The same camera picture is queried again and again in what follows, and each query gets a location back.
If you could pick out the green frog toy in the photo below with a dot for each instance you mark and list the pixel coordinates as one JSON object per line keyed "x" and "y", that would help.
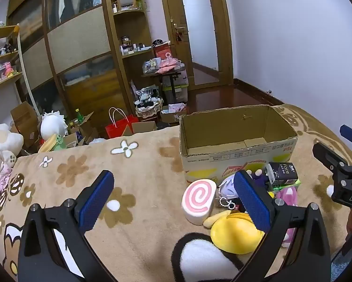
{"x": 59, "y": 142}

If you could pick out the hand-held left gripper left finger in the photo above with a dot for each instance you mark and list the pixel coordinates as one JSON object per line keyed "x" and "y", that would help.
{"x": 96, "y": 202}

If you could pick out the pink swirl roll plush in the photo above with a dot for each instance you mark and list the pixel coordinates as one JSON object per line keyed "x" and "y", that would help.
{"x": 198, "y": 196}

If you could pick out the wooden wardrobe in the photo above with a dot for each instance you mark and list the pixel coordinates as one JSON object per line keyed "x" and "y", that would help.
{"x": 79, "y": 41}

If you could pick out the pink plush toy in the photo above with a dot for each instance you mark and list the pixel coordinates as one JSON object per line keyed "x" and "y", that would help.
{"x": 287, "y": 195}

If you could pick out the small flat cardboard box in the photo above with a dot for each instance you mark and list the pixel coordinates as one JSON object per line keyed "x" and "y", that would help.
{"x": 143, "y": 127}

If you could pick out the yellow and white plush toy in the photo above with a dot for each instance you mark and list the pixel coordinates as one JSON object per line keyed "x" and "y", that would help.
{"x": 234, "y": 235}

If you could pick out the white pole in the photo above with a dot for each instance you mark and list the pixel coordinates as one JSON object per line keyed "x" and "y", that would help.
{"x": 24, "y": 70}

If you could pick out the lavender-haired plush doll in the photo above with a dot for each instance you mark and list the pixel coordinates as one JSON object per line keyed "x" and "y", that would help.
{"x": 227, "y": 189}

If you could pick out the small dark table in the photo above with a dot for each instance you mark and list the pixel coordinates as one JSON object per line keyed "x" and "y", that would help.
{"x": 171, "y": 77}

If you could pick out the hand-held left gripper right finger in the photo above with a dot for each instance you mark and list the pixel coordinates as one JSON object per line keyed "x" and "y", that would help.
{"x": 252, "y": 202}

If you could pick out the black hat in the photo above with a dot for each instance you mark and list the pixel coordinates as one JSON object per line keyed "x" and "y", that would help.
{"x": 158, "y": 42}

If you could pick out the green bottle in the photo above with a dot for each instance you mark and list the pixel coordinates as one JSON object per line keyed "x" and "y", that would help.
{"x": 79, "y": 116}

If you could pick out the cardboard box with papers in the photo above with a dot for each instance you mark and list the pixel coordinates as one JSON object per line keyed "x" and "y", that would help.
{"x": 173, "y": 113}

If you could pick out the cardboard box with bottles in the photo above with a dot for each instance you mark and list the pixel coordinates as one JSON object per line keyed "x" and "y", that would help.
{"x": 86, "y": 132}

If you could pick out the black tissue pack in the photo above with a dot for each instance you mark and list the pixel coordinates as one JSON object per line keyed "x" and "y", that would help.
{"x": 282, "y": 171}

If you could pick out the wicker basket with lace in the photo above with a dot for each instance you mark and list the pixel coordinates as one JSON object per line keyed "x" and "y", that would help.
{"x": 149, "y": 110}

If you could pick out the white round plush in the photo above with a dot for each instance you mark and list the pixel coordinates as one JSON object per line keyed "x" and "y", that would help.
{"x": 54, "y": 126}

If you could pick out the pink clothes pile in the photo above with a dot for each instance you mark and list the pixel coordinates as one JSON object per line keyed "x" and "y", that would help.
{"x": 168, "y": 64}

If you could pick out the clear plastic storage box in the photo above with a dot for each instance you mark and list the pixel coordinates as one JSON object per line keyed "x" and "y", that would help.
{"x": 179, "y": 92}

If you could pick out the red paper bag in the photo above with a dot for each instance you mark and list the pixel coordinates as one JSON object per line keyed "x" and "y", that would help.
{"x": 120, "y": 127}

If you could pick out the green juice carton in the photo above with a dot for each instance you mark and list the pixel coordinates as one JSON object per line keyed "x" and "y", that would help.
{"x": 290, "y": 185}

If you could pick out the wooden shelf of figurines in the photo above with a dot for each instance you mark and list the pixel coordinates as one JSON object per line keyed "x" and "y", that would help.
{"x": 2, "y": 55}

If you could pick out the wooden door with glass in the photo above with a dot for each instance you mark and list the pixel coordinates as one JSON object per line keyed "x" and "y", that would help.
{"x": 226, "y": 35}

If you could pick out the brown cardboard box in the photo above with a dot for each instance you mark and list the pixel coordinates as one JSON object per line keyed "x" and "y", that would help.
{"x": 24, "y": 120}

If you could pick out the wooden corner shelf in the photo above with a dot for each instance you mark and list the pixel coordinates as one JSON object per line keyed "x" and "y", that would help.
{"x": 134, "y": 70}

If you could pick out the white bear plush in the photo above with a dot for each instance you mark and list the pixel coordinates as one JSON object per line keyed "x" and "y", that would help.
{"x": 2, "y": 141}

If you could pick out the beige flower-print blanket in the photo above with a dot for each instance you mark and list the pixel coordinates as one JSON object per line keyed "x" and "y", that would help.
{"x": 152, "y": 182}

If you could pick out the black and white plush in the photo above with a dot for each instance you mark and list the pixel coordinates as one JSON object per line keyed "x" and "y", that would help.
{"x": 146, "y": 95}

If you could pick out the red gift bag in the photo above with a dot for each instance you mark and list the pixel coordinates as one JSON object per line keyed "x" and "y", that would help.
{"x": 163, "y": 52}

